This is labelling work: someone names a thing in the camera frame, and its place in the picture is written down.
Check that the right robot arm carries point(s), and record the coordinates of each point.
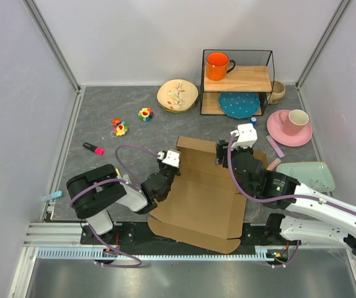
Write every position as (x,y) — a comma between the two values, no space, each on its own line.
(336,220)

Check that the rainbow flower plush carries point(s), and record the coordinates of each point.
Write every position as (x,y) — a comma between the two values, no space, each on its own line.
(146,114)

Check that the yellow flower keychain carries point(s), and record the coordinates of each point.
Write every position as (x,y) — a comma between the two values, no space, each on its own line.
(119,130)

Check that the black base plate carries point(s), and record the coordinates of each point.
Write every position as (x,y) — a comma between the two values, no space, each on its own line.
(137,237)

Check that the orange mug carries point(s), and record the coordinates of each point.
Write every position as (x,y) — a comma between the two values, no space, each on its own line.
(218,65)

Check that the blue dotted plate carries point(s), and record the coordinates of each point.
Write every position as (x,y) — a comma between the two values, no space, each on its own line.
(239,105)

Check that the light blue highlighter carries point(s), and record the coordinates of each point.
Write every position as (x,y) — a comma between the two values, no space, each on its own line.
(52,196)

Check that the cream bird plate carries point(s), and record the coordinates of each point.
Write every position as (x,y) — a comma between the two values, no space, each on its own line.
(177,95)

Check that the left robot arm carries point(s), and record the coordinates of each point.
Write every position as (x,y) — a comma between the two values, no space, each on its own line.
(94,191)

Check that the black wire wooden shelf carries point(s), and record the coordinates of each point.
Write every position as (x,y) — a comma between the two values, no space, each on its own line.
(251,74)

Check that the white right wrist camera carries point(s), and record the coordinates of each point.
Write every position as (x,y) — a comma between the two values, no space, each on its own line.
(245,136)

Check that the pink saucer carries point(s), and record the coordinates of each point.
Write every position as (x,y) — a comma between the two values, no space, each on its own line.
(274,127)

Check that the pink black highlighter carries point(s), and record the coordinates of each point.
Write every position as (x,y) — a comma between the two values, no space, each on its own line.
(93,148)

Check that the brown cardboard box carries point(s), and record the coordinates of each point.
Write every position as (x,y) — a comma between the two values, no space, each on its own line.
(204,207)

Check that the mint green square plate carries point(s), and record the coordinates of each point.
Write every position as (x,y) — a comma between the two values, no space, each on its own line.
(315,174)

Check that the beige ceramic cup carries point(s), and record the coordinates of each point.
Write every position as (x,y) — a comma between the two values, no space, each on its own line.
(278,92)

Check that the peach highlighter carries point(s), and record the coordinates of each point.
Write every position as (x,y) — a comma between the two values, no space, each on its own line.
(274,164)

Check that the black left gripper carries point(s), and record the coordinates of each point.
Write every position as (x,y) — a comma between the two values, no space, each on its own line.
(161,164)

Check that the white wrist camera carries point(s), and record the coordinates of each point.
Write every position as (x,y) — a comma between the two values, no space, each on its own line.
(245,136)
(170,157)

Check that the grey cable duct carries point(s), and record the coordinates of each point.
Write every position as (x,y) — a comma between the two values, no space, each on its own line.
(99,254)

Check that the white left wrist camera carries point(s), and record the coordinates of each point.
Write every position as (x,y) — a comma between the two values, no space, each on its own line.
(170,157)

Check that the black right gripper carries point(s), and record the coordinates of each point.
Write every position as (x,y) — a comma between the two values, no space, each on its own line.
(221,149)

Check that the small orange toy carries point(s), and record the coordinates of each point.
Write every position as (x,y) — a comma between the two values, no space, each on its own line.
(116,121)

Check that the pink cup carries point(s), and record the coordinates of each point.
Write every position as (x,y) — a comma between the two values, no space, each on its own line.
(293,122)

